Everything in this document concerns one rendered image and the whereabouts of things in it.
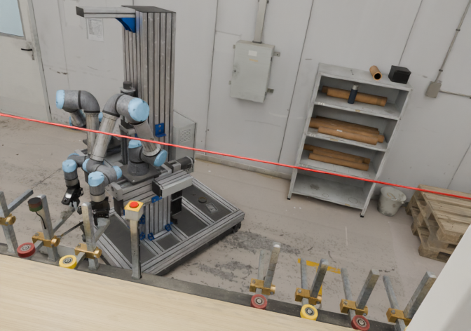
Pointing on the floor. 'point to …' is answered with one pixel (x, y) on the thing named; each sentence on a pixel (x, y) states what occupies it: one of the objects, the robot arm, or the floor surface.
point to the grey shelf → (319, 190)
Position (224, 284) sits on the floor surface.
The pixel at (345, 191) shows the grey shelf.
